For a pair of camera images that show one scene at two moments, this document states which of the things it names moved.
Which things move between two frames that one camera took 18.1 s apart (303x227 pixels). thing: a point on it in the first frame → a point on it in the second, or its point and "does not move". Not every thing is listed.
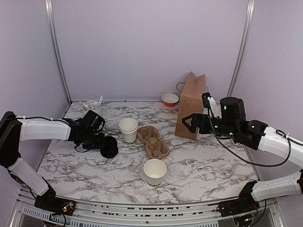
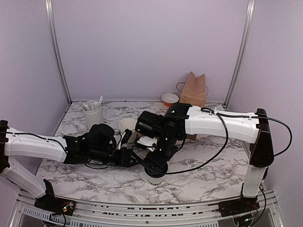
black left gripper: (100, 144) → (125, 159)
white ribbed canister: (94, 106) does not move
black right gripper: (197, 118) → (157, 161)
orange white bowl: (169, 100) does not move
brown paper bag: (191, 101) does not move
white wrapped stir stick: (101, 97) does not move
